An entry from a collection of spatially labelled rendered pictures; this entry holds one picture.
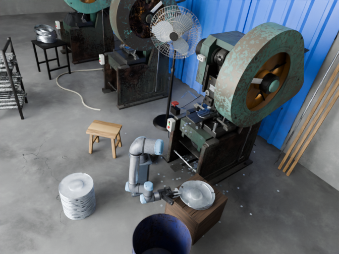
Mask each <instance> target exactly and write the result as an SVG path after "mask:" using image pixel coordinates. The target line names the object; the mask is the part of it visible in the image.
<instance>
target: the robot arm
mask: <svg viewBox="0 0 339 254"><path fill-rule="evenodd" d="M163 148H164V142H163V140H161V139H152V138H146V137H138V138H137V139H136V140H135V141H134V142H133V143H132V144H131V146H130V150H129V154H130V170H129V182H127V183H126V187H125V190H126V191H129V192H135V193H143V194H142V195H140V201H141V203H142V204H144V203H150V202H155V201H159V200H161V198H162V199H163V200H165V201H166V202H167V203H169V204H170V205H171V206H172V205H173V204H174V201H173V200H172V199H175V198H177V197H178V196H180V195H179V194H182V193H183V192H180V191H179V190H178V189H177V188H175V190H174V191H172V190H171V188H170V186H168V187H169V188H168V189H166V187H164V189H159V190H157V192H153V183H152V182H150V181H148V182H145V183H144V184H142V183H138V177H139V165H140V164H143V163H145V162H147V160H148V154H156V155H161V154H162V153H163Z"/></svg>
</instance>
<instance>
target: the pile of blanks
mask: <svg viewBox="0 0 339 254"><path fill-rule="evenodd" d="M60 197H61V201H62V205H63V209H64V213H65V215H66V216H67V217H68V218H70V219H73V220H81V219H85V218H86V217H88V216H90V215H91V214H92V213H93V211H94V210H95V206H96V203H95V193H94V184H93V188H92V190H91V191H90V192H89V193H88V194H87V195H85V196H83V197H81V198H78V199H70V198H65V197H63V196H62V195H61V194H60Z"/></svg>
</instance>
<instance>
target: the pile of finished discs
mask: <svg viewBox="0 0 339 254"><path fill-rule="evenodd" d="M196 181H199V180H196ZM199 182H201V184H200V185H202V184H205V185H206V186H207V187H208V188H209V189H210V191H211V194H212V199H211V202H210V200H207V201H208V202H210V204H209V205H207V206H206V207H203V208H193V207H191V208H193V209H196V210H205V209H208V208H209V207H211V206H212V204H213V202H214V199H215V193H214V190H213V188H212V187H211V186H210V185H209V184H207V183H205V182H203V181H199ZM189 205H190V203H188V206H189ZM189 207H190V206H189Z"/></svg>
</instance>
